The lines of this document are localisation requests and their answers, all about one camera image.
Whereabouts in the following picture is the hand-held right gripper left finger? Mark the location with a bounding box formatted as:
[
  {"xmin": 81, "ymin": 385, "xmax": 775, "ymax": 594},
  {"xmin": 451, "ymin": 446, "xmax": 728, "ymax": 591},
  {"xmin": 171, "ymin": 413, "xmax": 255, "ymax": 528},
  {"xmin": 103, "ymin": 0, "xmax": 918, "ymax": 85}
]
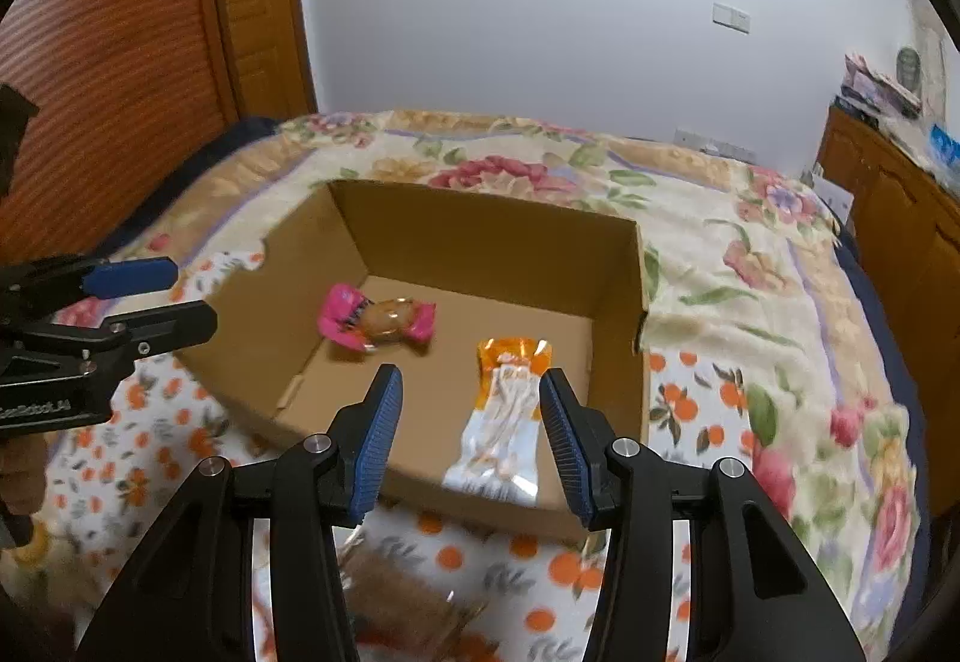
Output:
[{"xmin": 75, "ymin": 363, "xmax": 404, "ymax": 662}]

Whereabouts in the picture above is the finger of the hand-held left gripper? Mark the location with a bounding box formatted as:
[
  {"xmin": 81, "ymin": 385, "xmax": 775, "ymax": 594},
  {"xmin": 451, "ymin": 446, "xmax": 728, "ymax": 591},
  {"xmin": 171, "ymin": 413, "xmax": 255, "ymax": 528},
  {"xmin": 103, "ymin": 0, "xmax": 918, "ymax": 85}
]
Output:
[
  {"xmin": 0, "ymin": 255, "xmax": 179, "ymax": 327},
  {"xmin": 15, "ymin": 299, "xmax": 219, "ymax": 367}
]

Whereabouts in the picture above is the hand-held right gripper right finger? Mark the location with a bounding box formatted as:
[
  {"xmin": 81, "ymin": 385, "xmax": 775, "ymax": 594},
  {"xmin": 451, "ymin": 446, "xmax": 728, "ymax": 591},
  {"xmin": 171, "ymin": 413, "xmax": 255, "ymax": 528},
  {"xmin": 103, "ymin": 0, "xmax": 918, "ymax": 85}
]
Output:
[{"xmin": 538, "ymin": 368, "xmax": 867, "ymax": 662}]

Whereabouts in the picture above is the orange and white snack packet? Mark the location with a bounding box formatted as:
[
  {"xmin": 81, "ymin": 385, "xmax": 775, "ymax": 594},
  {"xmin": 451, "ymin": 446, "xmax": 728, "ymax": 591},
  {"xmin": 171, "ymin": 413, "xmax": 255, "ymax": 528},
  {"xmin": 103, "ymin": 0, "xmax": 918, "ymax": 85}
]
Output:
[{"xmin": 442, "ymin": 336, "xmax": 554, "ymax": 502}]

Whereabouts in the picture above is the pink candy snack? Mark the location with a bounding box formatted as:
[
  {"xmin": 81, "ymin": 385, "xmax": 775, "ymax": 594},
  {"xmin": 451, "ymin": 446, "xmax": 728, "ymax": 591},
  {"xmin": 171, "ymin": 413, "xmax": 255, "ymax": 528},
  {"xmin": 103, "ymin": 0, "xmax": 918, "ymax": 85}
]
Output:
[{"xmin": 316, "ymin": 283, "xmax": 437, "ymax": 355}]

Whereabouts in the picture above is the brown cardboard box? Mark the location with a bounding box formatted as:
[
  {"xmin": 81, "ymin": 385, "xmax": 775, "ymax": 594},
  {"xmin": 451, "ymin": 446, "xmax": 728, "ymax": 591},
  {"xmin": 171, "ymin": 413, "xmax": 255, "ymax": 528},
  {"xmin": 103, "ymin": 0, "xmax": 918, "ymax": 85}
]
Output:
[{"xmin": 174, "ymin": 179, "xmax": 652, "ymax": 547}]

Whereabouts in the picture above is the clear packet of brown snacks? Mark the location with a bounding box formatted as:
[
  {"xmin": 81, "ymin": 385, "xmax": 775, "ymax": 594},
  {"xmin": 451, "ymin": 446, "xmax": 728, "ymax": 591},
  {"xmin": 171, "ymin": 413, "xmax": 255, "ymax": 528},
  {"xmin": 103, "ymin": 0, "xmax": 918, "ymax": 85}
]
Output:
[{"xmin": 337, "ymin": 538, "xmax": 497, "ymax": 662}]

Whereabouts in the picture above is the person's left hand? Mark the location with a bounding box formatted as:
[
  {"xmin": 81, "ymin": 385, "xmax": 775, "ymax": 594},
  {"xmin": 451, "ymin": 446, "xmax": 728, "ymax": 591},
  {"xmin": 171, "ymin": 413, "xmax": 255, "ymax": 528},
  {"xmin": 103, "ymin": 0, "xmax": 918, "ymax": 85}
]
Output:
[{"xmin": 0, "ymin": 438, "xmax": 47, "ymax": 520}]

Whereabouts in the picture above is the white orange-print cloth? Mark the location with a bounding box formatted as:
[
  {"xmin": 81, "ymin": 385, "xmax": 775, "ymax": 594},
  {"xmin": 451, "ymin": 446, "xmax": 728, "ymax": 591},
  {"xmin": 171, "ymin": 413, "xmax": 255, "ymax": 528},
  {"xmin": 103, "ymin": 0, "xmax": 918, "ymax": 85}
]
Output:
[{"xmin": 45, "ymin": 249, "xmax": 758, "ymax": 662}]

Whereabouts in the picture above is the wooden wardrobe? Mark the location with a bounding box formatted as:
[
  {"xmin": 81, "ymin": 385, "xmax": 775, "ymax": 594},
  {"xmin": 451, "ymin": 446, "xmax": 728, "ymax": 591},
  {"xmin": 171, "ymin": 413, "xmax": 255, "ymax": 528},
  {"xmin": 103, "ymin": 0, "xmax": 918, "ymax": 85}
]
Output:
[{"xmin": 0, "ymin": 0, "xmax": 320, "ymax": 273}]

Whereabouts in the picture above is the floral blanket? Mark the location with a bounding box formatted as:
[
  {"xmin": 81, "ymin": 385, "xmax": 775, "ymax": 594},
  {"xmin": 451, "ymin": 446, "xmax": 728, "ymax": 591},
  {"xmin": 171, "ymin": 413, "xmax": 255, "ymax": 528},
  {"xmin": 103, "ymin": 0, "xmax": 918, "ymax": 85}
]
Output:
[{"xmin": 52, "ymin": 110, "xmax": 931, "ymax": 633}]

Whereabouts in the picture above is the white box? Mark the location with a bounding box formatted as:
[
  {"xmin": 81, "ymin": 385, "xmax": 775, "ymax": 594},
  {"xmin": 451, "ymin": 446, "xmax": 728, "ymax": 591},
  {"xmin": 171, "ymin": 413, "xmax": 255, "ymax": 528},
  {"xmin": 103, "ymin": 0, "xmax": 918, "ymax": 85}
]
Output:
[{"xmin": 814, "ymin": 178, "xmax": 854, "ymax": 222}]

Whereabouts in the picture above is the wooden cabinet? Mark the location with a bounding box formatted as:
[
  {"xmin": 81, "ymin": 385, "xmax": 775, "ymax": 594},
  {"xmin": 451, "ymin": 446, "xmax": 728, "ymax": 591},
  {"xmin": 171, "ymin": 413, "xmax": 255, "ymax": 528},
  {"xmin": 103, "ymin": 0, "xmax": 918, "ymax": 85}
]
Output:
[{"xmin": 814, "ymin": 103, "xmax": 960, "ymax": 528}]

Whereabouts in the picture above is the stack of flat boxes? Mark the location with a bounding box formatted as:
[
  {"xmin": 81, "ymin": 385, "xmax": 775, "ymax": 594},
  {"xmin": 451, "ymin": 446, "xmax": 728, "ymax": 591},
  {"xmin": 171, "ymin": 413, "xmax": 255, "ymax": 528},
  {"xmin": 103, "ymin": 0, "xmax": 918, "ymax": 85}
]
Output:
[{"xmin": 840, "ymin": 53, "xmax": 922, "ymax": 119}]

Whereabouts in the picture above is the blue packet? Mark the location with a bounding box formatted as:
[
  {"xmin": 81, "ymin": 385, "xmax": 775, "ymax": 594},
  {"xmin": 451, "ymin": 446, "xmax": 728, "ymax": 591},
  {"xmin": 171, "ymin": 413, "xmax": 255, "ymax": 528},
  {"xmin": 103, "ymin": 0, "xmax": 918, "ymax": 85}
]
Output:
[{"xmin": 928, "ymin": 123, "xmax": 960, "ymax": 174}]

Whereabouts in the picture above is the white lace curtain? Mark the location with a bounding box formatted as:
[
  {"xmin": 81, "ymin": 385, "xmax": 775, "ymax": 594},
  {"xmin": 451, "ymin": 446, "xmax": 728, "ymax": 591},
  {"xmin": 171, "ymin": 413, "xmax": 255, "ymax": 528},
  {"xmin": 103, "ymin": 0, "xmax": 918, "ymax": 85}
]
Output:
[{"xmin": 911, "ymin": 9, "xmax": 952, "ymax": 117}]

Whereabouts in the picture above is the white wall switch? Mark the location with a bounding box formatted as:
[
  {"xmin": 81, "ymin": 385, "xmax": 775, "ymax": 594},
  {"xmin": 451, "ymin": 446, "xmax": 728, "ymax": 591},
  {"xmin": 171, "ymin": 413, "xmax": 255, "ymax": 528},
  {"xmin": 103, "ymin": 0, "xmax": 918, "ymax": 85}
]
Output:
[{"xmin": 712, "ymin": 2, "xmax": 752, "ymax": 34}]

